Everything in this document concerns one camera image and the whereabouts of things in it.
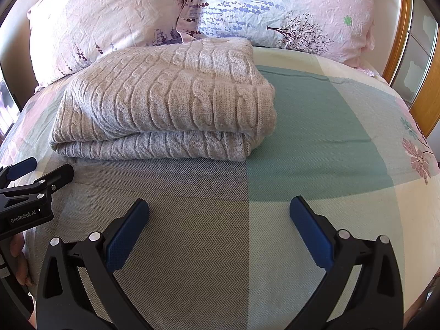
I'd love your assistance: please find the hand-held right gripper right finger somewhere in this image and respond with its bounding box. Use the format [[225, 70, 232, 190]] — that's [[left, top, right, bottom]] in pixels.
[[289, 196, 403, 330]]

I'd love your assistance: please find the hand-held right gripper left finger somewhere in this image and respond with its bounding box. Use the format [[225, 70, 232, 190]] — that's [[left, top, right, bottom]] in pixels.
[[36, 198, 150, 330]]

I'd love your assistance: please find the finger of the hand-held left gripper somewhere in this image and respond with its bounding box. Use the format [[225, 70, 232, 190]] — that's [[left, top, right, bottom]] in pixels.
[[0, 157, 38, 183], [0, 164, 75, 207]]

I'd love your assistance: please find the beige cable-knit sweater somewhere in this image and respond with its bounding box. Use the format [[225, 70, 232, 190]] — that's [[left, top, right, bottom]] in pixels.
[[49, 38, 278, 162]]

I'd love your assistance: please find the person's left hand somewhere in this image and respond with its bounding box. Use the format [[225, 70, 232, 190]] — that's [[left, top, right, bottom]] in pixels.
[[10, 232, 35, 330]]

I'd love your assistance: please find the checked floral bed sheet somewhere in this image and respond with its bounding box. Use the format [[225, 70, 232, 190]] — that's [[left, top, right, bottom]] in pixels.
[[0, 46, 440, 330]]

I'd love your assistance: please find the pink floral pillow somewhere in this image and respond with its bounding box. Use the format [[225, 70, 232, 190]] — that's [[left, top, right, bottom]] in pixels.
[[176, 0, 387, 76], [27, 0, 186, 86]]

